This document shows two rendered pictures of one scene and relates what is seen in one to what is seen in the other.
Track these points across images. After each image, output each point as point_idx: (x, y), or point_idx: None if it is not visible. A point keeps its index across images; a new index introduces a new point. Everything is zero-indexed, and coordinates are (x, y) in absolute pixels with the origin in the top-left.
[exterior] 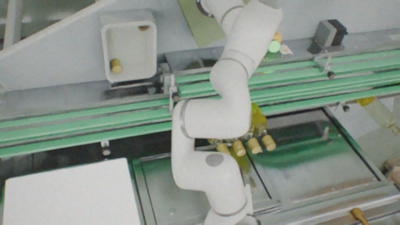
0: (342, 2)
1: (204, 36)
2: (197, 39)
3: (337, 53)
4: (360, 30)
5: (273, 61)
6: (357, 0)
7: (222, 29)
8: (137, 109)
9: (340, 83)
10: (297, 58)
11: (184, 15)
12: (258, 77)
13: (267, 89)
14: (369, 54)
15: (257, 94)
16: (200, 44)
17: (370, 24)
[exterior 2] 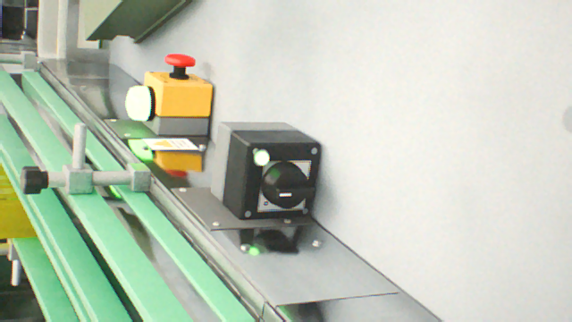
0: (337, 73)
1: (88, 9)
2: (84, 12)
3: (183, 213)
4: (408, 286)
5: (104, 131)
6: (380, 88)
7: (98, 1)
8: (3, 106)
9: (89, 300)
10: (129, 156)
11: None
12: (35, 120)
13: (54, 190)
14: (225, 297)
15: None
16: (86, 29)
17: (443, 273)
